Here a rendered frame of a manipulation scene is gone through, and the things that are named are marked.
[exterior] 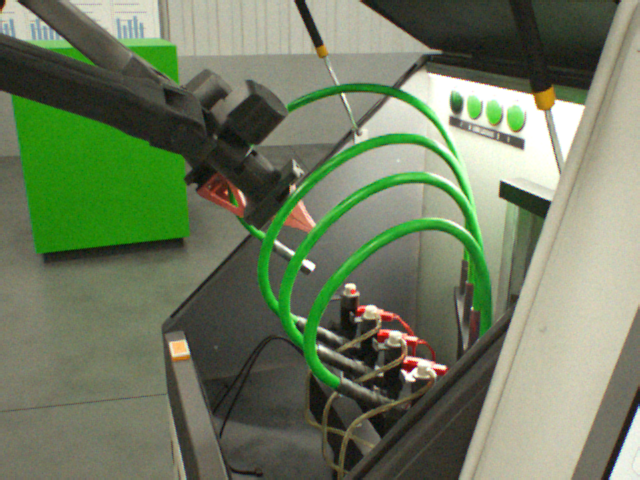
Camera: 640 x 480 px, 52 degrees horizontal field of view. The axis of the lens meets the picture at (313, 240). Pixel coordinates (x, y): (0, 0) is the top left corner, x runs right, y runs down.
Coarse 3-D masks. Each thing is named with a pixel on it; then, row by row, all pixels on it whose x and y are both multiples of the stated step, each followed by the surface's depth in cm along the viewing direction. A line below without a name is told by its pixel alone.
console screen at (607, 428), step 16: (624, 352) 51; (624, 368) 51; (608, 384) 52; (624, 384) 51; (608, 400) 52; (624, 400) 51; (608, 416) 52; (624, 416) 50; (592, 432) 53; (608, 432) 52; (624, 432) 50; (592, 448) 53; (608, 448) 51; (624, 448) 50; (592, 464) 53; (608, 464) 51; (624, 464) 50
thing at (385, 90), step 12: (348, 84) 96; (360, 84) 96; (372, 84) 96; (312, 96) 97; (324, 96) 97; (396, 96) 96; (408, 96) 96; (288, 108) 98; (420, 108) 96; (432, 120) 97; (444, 132) 97; (252, 144) 100; (456, 144) 98; (456, 156) 98; (468, 180) 100; (228, 192) 103; (252, 228) 105; (468, 252) 103; (468, 264) 104
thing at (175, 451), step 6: (174, 432) 124; (174, 438) 126; (174, 444) 128; (174, 450) 130; (174, 456) 132; (180, 456) 117; (174, 462) 135; (180, 462) 118; (174, 468) 137; (180, 468) 120; (180, 474) 121
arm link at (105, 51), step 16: (16, 0) 115; (32, 0) 114; (48, 0) 113; (64, 0) 113; (48, 16) 113; (64, 16) 112; (80, 16) 111; (64, 32) 111; (80, 32) 110; (96, 32) 109; (80, 48) 110; (96, 48) 109; (112, 48) 108; (128, 48) 110; (96, 64) 109; (112, 64) 108; (128, 64) 106; (144, 64) 106; (160, 80) 104
